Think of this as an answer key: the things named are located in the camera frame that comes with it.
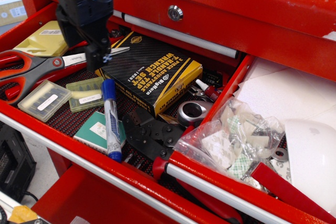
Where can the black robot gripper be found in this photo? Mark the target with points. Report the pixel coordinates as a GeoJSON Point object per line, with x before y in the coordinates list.
{"type": "Point", "coordinates": [86, 20]}

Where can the red grey handled scissors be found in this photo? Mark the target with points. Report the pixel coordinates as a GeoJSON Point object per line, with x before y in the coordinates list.
{"type": "Point", "coordinates": [20, 71]}

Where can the left open red drawer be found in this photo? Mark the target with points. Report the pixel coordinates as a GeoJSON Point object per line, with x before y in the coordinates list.
{"type": "Point", "coordinates": [93, 186]}

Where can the open red drawer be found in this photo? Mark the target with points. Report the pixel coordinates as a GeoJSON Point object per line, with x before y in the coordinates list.
{"type": "Point", "coordinates": [93, 186]}
{"type": "Point", "coordinates": [239, 195]}

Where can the silver drawer lock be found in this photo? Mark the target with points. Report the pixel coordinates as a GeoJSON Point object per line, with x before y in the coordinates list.
{"type": "Point", "coordinates": [175, 13]}

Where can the right open red drawer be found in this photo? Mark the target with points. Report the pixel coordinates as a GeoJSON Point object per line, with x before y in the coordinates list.
{"type": "Point", "coordinates": [239, 195]}

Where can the yellow flat plastic case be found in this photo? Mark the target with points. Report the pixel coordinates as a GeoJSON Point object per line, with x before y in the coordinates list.
{"type": "Point", "coordinates": [47, 41]}

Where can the green clear bit case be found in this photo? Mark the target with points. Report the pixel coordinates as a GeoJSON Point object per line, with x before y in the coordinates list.
{"type": "Point", "coordinates": [85, 94]}

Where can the black yellow tap wrench box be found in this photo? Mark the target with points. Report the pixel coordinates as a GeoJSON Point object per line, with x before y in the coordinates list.
{"type": "Point", "coordinates": [152, 74]}

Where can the clear drill bit case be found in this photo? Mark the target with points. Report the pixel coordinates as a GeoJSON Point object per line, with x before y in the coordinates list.
{"type": "Point", "coordinates": [43, 102]}

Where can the cardboard box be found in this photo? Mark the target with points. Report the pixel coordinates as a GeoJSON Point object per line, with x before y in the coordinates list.
{"type": "Point", "coordinates": [12, 11]}

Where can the green white small box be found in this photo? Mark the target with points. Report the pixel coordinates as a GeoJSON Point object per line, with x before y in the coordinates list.
{"type": "Point", "coordinates": [93, 132]}

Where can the blue white marker pen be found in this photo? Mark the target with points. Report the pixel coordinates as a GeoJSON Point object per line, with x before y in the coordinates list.
{"type": "Point", "coordinates": [114, 151]}

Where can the silver grey tape measure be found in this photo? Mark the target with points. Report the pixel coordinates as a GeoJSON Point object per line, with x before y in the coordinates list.
{"type": "Point", "coordinates": [192, 113]}

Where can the red threadlocker bottle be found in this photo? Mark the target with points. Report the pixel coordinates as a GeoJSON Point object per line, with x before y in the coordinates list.
{"type": "Point", "coordinates": [208, 91]}

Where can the black electronic device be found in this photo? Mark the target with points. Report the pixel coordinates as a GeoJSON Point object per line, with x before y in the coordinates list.
{"type": "Point", "coordinates": [17, 163]}

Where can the clear bag of adhesive mounts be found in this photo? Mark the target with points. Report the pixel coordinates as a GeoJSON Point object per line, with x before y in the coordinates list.
{"type": "Point", "coordinates": [234, 142]}

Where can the yellow sponge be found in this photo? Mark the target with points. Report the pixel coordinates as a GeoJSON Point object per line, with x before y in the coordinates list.
{"type": "Point", "coordinates": [22, 214]}

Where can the red tool chest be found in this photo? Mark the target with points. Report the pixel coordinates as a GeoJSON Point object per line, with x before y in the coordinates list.
{"type": "Point", "coordinates": [299, 34]}

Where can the steel washer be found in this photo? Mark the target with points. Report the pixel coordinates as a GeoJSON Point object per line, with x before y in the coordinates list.
{"type": "Point", "coordinates": [280, 154]}

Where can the white apple mouse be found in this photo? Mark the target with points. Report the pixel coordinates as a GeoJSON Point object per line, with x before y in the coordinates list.
{"type": "Point", "coordinates": [311, 150]}

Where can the red handled crimping pliers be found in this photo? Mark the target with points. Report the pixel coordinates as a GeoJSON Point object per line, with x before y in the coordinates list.
{"type": "Point", "coordinates": [21, 73]}

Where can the black crimping tool red handles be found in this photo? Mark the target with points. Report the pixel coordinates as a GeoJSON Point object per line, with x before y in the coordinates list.
{"type": "Point", "coordinates": [155, 140]}

